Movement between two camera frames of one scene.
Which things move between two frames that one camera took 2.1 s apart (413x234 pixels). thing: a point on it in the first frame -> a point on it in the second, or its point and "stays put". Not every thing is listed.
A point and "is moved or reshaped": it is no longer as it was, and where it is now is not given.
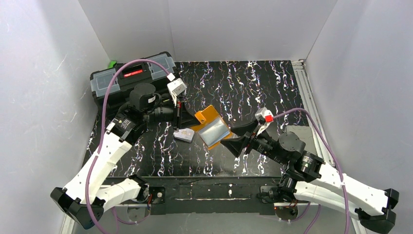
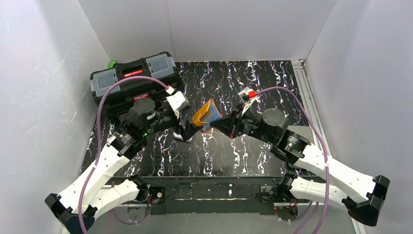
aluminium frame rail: [310, 106] stays put
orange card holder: [212, 128] is moved or reshaped
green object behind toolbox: [112, 65] stays put
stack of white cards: [186, 135] stays put
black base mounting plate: [212, 195] stays put
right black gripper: [251, 141] -> [234, 122]
